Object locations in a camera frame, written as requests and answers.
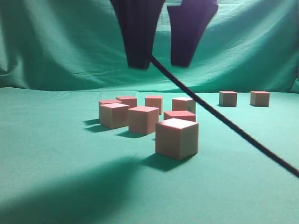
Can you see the edge pink cube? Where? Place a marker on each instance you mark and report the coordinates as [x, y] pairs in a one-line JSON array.
[[107, 101]]

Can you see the column pink cube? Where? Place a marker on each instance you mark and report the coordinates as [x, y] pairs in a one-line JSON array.
[[128, 100], [185, 115], [143, 119], [228, 98], [177, 138], [260, 98], [114, 115]]

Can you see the placed pink cube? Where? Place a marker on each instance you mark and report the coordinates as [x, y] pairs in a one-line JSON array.
[[184, 104], [155, 101]]

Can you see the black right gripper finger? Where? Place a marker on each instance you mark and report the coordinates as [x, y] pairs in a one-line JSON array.
[[188, 21], [138, 22]]

